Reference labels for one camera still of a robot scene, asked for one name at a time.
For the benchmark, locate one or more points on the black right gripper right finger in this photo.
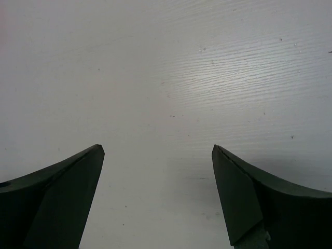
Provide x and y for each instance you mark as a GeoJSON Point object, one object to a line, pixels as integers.
{"type": "Point", "coordinates": [262, 210]}

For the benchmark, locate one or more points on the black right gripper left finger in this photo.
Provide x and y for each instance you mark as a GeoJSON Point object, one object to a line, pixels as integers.
{"type": "Point", "coordinates": [49, 208]}

